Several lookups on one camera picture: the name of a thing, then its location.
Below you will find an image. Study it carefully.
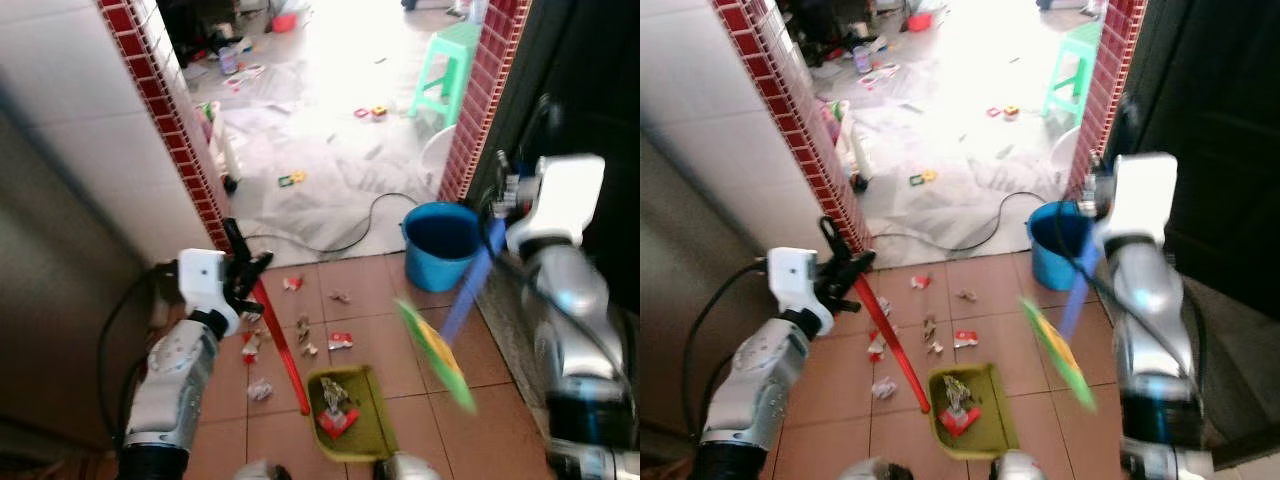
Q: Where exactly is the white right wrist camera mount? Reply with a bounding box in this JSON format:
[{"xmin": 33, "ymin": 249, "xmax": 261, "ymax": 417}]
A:
[
  {"xmin": 1095, "ymin": 152, "xmax": 1179, "ymax": 251},
  {"xmin": 505, "ymin": 153, "xmax": 608, "ymax": 251}
]

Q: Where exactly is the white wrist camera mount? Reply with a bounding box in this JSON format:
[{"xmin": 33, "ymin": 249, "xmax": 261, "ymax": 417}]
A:
[
  {"xmin": 505, "ymin": 153, "xmax": 608, "ymax": 251},
  {"xmin": 1095, "ymin": 152, "xmax": 1179, "ymax": 251},
  {"xmin": 177, "ymin": 248, "xmax": 241, "ymax": 336},
  {"xmin": 765, "ymin": 247, "xmax": 834, "ymax": 336}
]

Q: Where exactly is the white plastic basin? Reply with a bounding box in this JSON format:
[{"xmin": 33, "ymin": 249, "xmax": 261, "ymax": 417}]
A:
[
  {"xmin": 1050, "ymin": 127, "xmax": 1081, "ymax": 186},
  {"xmin": 420, "ymin": 125, "xmax": 459, "ymax": 196}
]

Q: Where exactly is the blue-handled broom with green bristles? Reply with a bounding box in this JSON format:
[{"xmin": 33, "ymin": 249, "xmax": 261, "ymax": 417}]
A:
[
  {"xmin": 393, "ymin": 95, "xmax": 561, "ymax": 413},
  {"xmin": 1018, "ymin": 95, "xmax": 1143, "ymax": 411}
]

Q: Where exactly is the silver robot right leg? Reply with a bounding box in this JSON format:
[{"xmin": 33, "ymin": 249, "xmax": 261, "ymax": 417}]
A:
[
  {"xmin": 990, "ymin": 450, "xmax": 1046, "ymax": 480},
  {"xmin": 375, "ymin": 453, "xmax": 441, "ymax": 480}
]

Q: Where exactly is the dark wooden door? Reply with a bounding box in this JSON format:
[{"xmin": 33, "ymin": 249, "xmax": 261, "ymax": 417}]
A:
[
  {"xmin": 1105, "ymin": 0, "xmax": 1280, "ymax": 291},
  {"xmin": 470, "ymin": 0, "xmax": 641, "ymax": 311}
]

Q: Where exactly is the green dustpan with red handle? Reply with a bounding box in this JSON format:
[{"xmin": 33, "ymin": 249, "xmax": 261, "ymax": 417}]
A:
[
  {"xmin": 220, "ymin": 217, "xmax": 399, "ymax": 463},
  {"xmin": 817, "ymin": 214, "xmax": 1021, "ymax": 461}
]

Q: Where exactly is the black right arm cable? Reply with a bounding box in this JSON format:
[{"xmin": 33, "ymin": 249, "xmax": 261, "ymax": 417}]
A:
[
  {"xmin": 1075, "ymin": 200, "xmax": 1206, "ymax": 391},
  {"xmin": 482, "ymin": 195, "xmax": 641, "ymax": 401}
]

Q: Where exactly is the crumpled brown paper scrap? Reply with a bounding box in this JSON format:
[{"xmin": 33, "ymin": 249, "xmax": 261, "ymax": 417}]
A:
[
  {"xmin": 320, "ymin": 377, "xmax": 353, "ymax": 416},
  {"xmin": 943, "ymin": 375, "xmax": 976, "ymax": 413}
]

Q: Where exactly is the blue plastic bucket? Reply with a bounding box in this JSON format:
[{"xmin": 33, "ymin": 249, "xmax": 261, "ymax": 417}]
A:
[
  {"xmin": 402, "ymin": 202, "xmax": 483, "ymax": 293},
  {"xmin": 1027, "ymin": 200, "xmax": 1096, "ymax": 291}
]

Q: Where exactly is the black floor cable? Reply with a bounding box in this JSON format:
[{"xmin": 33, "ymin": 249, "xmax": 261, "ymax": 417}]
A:
[
  {"xmin": 245, "ymin": 192, "xmax": 421, "ymax": 256},
  {"xmin": 870, "ymin": 190, "xmax": 1041, "ymax": 253}
]

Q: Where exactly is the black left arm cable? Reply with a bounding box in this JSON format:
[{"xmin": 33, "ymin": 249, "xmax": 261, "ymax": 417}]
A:
[
  {"xmin": 97, "ymin": 262, "xmax": 181, "ymax": 441},
  {"xmin": 682, "ymin": 258, "xmax": 771, "ymax": 431}
]

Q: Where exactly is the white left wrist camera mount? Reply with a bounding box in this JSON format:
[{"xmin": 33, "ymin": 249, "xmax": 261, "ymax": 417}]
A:
[
  {"xmin": 177, "ymin": 248, "xmax": 241, "ymax": 336},
  {"xmin": 765, "ymin": 247, "xmax": 834, "ymax": 336}
]

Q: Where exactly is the green plastic stool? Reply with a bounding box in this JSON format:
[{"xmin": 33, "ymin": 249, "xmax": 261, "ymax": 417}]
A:
[
  {"xmin": 1042, "ymin": 22, "xmax": 1103, "ymax": 121},
  {"xmin": 410, "ymin": 22, "xmax": 481, "ymax": 126}
]

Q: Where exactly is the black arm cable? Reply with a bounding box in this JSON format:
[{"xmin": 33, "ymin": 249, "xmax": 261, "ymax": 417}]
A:
[
  {"xmin": 1075, "ymin": 200, "xmax": 1206, "ymax": 391},
  {"xmin": 482, "ymin": 195, "xmax": 641, "ymax": 401},
  {"xmin": 97, "ymin": 262, "xmax": 181, "ymax": 441},
  {"xmin": 682, "ymin": 258, "xmax": 771, "ymax": 431}
]

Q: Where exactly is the white wheeled stand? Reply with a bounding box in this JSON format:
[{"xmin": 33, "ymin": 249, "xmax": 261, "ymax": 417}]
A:
[
  {"xmin": 200, "ymin": 100, "xmax": 241, "ymax": 194},
  {"xmin": 825, "ymin": 100, "xmax": 869, "ymax": 191}
]

